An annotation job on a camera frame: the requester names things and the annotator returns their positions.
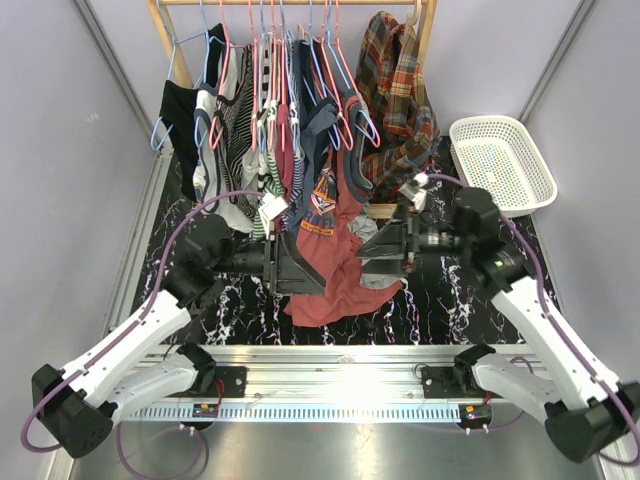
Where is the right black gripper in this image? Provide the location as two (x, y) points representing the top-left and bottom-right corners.
(356, 197), (472, 277)

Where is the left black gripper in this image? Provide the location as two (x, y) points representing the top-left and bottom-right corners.
(211, 230), (326, 296)

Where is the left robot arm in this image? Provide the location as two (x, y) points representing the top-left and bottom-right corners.
(28, 215), (326, 459)

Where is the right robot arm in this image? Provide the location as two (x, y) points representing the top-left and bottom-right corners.
(357, 187), (639, 463)

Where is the red graphic tank top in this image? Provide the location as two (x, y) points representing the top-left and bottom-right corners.
(282, 94), (404, 329)

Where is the white navy-trim tank top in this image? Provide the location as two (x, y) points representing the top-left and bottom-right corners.
(192, 42), (256, 235)

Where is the green striped tank top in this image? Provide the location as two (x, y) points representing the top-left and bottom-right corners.
(240, 104), (285, 241)

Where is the navy blue tank top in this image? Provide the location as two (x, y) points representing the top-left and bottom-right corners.
(289, 39), (337, 202)

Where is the dark striped tank top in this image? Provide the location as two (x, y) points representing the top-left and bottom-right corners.
(214, 45), (254, 191)

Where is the black tank top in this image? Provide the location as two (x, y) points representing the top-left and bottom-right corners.
(159, 23), (226, 202)

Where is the grey cloth garment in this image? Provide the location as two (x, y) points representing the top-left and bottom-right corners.
(348, 213), (401, 290)

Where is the white perforated plastic basket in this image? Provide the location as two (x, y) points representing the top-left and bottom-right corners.
(449, 115), (558, 218)

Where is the plaid flannel shirt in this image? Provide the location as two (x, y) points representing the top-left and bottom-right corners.
(355, 12), (441, 203)

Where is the wooden clothes rack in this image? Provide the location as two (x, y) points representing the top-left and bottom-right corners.
(146, 0), (439, 221)

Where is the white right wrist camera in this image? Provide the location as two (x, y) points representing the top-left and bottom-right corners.
(398, 172), (429, 212)

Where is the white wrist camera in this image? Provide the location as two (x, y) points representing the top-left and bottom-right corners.
(258, 192), (289, 223)
(398, 172), (429, 212)

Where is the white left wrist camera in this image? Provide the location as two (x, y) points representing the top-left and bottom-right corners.
(258, 192), (289, 223)

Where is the aluminium mounting rail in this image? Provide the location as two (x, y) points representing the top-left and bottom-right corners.
(204, 345), (469, 405)

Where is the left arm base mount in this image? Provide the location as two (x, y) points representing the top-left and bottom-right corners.
(187, 366), (248, 399)

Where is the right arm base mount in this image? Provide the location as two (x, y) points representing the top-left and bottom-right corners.
(417, 365), (473, 399)

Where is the white slotted cable duct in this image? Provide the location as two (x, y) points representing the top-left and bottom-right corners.
(126, 402), (461, 423)

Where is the pink wire hanger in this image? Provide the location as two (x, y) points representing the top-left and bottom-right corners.
(322, 1), (381, 147)

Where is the light blue wire hanger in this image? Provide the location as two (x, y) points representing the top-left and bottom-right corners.
(151, 0), (211, 151)

